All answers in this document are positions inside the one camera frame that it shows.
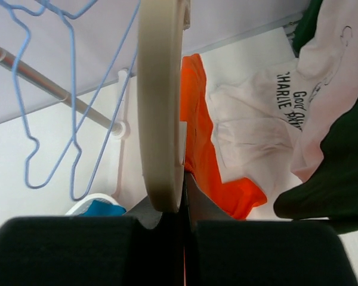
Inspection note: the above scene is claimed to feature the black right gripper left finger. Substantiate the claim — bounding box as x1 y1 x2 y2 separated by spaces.
0 213 184 285

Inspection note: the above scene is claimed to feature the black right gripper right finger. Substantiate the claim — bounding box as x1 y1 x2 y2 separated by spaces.
183 173 358 285

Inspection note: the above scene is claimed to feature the white printed t shirt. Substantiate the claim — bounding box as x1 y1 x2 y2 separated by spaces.
208 1 358 181

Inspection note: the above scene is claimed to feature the white perforated plastic basket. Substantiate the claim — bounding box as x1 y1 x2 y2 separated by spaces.
66 193 126 217

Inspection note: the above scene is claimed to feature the blue t shirt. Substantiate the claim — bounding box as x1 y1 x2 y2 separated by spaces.
81 200 126 217

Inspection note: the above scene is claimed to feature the dark green t shirt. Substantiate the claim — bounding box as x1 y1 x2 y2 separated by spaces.
273 0 358 234

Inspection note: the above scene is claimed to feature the white metal clothes rack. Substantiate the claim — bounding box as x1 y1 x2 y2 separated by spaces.
0 47 122 201

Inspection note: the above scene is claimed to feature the light blue wire hanger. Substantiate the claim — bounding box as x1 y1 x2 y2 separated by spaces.
47 3 140 200
0 1 95 185

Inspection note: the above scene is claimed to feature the orange t shirt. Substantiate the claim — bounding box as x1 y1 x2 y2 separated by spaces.
180 54 268 220

